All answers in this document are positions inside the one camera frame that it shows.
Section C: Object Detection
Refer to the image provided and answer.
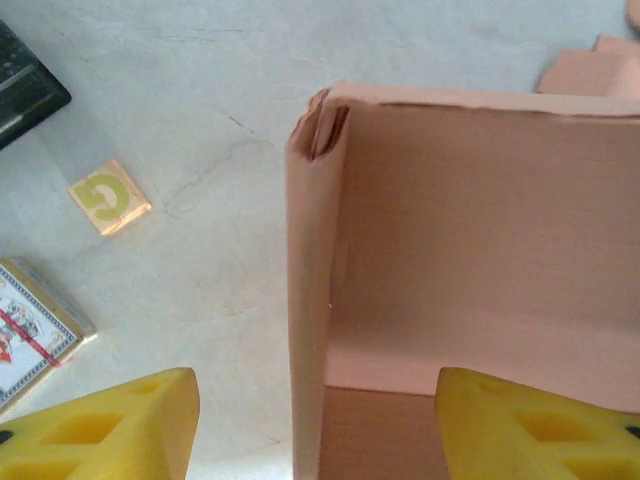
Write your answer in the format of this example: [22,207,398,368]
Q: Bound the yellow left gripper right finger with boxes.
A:
[433,367,640,480]

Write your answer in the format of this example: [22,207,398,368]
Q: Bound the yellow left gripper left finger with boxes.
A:
[0,367,201,480]

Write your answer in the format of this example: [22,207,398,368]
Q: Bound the pink paper box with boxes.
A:
[537,0,640,96]
[284,79,640,480]

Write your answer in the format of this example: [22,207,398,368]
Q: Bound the playing card box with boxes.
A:
[0,256,99,416]

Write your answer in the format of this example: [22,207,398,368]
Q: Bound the wooden letter G tile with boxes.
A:
[66,158,153,239]

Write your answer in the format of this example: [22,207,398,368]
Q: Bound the black grey chessboard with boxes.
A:
[0,19,73,151]

